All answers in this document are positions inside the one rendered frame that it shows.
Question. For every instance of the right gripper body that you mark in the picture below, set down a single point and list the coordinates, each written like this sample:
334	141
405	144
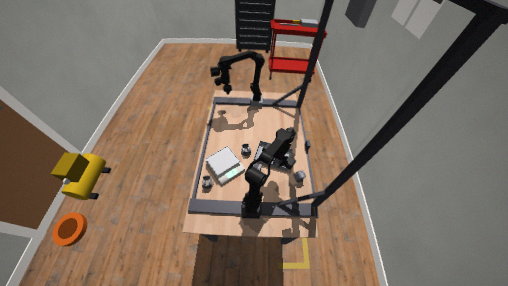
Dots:
226	80

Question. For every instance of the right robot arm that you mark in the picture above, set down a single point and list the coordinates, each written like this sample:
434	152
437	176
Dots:
226	62

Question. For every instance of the white digital scale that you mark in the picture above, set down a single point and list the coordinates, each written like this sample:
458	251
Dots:
225	164

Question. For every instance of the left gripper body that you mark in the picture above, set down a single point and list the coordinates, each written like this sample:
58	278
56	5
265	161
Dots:
288	161

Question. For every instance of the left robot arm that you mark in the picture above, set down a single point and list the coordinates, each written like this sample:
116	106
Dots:
256	178

